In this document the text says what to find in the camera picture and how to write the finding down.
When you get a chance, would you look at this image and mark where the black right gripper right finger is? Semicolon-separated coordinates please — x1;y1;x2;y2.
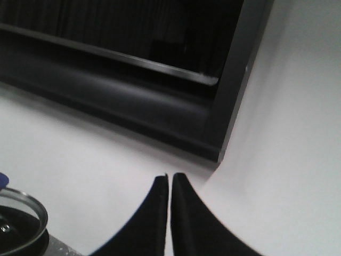
170;173;259;255

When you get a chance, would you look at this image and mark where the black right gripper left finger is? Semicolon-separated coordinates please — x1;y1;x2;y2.
92;174;168;255

